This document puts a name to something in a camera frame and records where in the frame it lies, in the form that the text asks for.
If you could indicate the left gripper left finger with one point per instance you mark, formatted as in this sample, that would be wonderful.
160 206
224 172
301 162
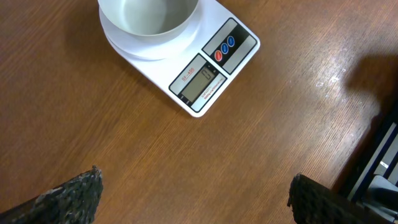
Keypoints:
74 201

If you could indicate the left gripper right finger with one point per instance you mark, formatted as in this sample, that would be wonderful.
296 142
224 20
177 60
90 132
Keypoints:
312 202

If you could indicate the white digital kitchen scale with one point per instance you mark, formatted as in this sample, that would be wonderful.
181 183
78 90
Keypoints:
196 66

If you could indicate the white round bowl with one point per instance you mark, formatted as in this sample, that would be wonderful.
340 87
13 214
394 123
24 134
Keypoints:
150 19

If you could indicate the black metal frame rail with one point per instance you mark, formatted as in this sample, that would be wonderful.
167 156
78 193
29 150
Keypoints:
372 181

